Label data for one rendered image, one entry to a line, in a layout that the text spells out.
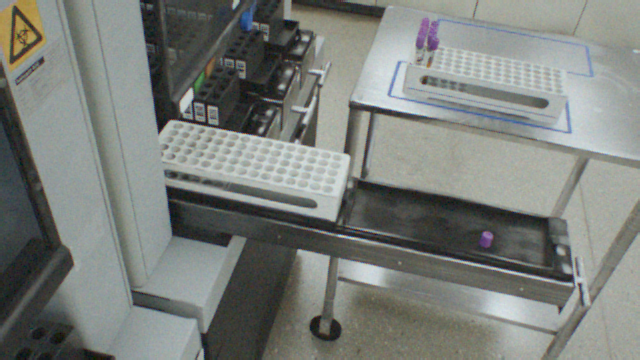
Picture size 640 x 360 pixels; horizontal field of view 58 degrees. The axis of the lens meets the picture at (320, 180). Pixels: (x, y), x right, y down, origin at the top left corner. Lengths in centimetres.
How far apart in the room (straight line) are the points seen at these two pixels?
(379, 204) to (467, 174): 141
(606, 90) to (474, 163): 111
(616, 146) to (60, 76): 93
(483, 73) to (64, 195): 78
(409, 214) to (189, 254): 35
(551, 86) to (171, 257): 74
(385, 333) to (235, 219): 94
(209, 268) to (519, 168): 171
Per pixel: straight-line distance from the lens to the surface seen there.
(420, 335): 176
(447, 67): 113
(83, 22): 62
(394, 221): 89
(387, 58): 125
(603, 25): 332
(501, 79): 114
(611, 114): 126
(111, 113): 68
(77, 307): 72
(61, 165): 61
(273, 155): 90
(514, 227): 95
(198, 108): 99
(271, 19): 123
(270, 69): 118
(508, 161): 244
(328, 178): 86
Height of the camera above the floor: 143
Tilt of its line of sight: 42 degrees down
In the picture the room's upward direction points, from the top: 6 degrees clockwise
